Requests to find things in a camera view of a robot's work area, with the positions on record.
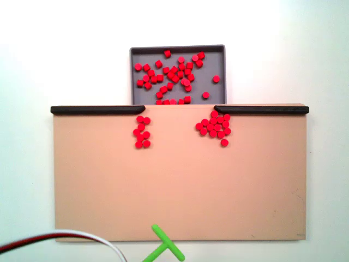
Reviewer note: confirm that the red cylindrical granule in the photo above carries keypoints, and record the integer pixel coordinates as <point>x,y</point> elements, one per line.
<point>151,73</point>
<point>166,102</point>
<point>180,74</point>
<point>171,75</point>
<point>217,127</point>
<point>205,95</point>
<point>146,78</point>
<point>227,131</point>
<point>201,55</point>
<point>159,95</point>
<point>140,119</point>
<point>146,134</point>
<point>146,67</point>
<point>221,134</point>
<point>170,86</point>
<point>138,66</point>
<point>216,79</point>
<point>214,115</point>
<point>182,66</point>
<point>166,70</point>
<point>163,89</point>
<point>181,59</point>
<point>140,83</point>
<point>203,132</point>
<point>185,82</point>
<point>189,65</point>
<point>175,79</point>
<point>224,142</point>
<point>187,72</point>
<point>174,69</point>
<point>139,144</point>
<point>146,143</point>
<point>210,127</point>
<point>173,101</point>
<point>181,101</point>
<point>136,132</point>
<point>167,53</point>
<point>141,127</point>
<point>204,122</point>
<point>187,99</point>
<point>147,120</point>
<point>159,64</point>
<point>213,121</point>
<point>195,58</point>
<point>159,102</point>
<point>147,85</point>
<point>154,79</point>
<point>213,133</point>
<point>191,77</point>
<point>199,63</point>
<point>199,126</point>
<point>225,124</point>
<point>140,137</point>
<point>188,88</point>
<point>160,78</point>
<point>220,119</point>
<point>227,117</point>

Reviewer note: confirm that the green T-shaped pusher tool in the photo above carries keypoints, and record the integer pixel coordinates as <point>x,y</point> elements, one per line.
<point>166,240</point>

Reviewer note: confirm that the grey tray container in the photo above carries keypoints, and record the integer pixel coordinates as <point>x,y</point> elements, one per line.
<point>212,62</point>

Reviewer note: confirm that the beige flat board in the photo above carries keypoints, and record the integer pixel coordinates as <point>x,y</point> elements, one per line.
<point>191,177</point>

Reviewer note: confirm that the black foam rail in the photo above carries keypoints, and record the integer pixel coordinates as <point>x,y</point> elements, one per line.
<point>261,110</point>
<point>95,110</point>

